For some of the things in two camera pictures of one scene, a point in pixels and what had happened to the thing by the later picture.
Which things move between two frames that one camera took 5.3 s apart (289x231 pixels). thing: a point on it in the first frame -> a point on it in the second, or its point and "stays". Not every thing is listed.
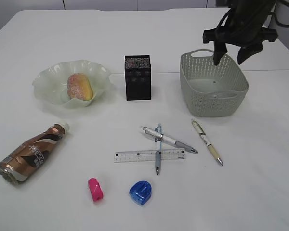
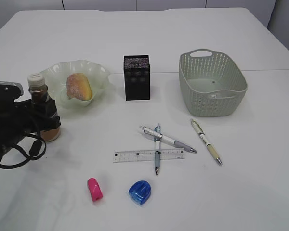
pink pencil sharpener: (96, 190) stays
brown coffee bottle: (31, 155) -> (38, 91)
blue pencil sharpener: (140, 192) stays
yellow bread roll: (79, 87) stays
